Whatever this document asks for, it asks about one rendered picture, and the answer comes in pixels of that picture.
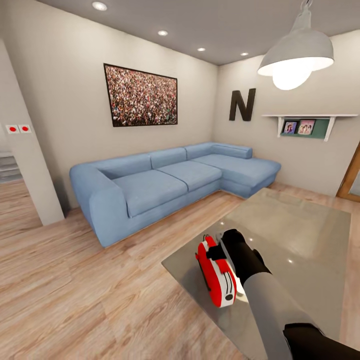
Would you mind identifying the radio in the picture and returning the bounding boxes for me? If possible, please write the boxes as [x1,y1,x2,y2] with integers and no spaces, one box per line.
[195,235,237,308]

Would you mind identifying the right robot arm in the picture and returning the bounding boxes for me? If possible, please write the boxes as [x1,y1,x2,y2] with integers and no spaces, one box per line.
[206,229,360,360]

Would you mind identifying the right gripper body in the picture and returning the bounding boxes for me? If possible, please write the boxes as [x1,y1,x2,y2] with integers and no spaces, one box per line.
[208,244,227,261]

